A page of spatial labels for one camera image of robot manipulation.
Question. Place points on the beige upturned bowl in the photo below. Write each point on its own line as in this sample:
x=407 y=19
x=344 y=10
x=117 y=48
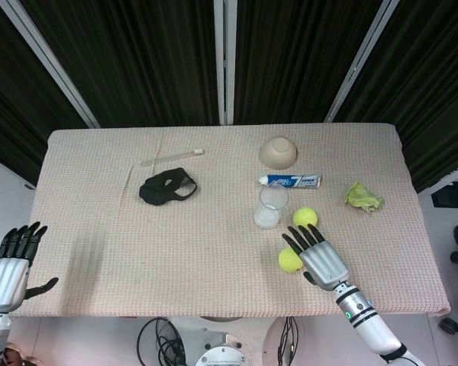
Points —
x=278 y=153

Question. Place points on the black electronic device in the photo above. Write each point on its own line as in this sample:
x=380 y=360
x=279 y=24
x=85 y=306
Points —
x=452 y=195

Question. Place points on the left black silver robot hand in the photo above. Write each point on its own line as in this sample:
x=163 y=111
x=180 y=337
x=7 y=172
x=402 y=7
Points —
x=5 y=280

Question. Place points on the crumpled yellow-green cloth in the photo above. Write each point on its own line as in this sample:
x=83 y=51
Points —
x=362 y=196

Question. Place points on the clear plastic cup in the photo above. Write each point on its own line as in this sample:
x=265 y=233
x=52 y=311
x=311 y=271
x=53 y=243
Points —
x=270 y=207

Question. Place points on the beige checkered tablecloth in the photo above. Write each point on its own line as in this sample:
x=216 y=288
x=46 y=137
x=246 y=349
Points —
x=175 y=248

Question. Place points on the black eye mask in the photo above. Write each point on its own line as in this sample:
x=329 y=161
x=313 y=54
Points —
x=162 y=188

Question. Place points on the brown object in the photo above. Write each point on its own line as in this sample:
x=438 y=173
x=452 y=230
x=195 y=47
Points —
x=19 y=356

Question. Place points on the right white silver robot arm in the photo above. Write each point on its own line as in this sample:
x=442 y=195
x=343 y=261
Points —
x=366 y=320

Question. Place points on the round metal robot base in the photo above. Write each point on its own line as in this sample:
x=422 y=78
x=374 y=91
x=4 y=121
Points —
x=223 y=354

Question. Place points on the white blue toothpaste tube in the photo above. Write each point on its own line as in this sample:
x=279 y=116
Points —
x=290 y=180

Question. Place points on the black curtain panel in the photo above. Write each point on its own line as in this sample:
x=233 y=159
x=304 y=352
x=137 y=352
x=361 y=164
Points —
x=7 y=114
x=290 y=57
x=431 y=95
x=137 y=57

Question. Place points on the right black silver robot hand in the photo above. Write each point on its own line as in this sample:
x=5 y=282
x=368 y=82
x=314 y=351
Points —
x=324 y=263

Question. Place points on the black caster wheel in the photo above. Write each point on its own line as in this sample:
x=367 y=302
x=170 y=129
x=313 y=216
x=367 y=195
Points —
x=448 y=326

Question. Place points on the clear tube with white cap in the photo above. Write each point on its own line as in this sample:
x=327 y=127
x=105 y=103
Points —
x=171 y=156

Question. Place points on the grey metal frame post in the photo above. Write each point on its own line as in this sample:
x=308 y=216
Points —
x=225 y=61
x=360 y=61
x=49 y=65

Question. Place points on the yellow tennis ball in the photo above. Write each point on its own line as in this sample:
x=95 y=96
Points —
x=288 y=261
x=305 y=218

